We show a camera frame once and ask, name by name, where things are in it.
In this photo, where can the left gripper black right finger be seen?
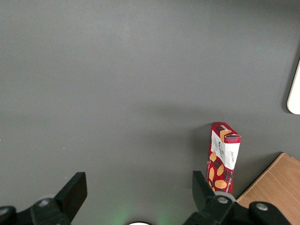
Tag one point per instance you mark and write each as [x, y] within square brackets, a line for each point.
[204, 197]

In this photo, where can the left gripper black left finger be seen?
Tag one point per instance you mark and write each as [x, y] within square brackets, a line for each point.
[68, 197]

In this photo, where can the red cookie box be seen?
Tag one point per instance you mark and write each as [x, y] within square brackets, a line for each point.
[221, 164]

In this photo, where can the cream plastic tray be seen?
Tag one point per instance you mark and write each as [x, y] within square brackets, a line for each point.
[295, 93]

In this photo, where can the wooden drawer cabinet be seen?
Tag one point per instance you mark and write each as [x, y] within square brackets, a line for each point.
[276, 182]

